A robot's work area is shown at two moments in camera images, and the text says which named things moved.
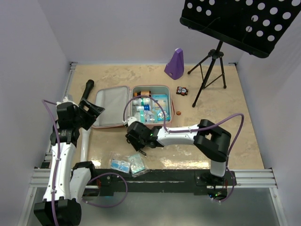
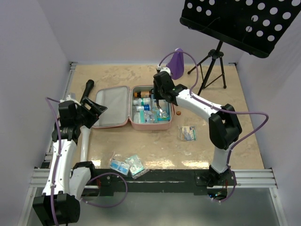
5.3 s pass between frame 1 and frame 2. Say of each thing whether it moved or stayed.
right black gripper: moved
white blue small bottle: stayed
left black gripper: stayed
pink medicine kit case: stayed
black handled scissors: moved
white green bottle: stayed
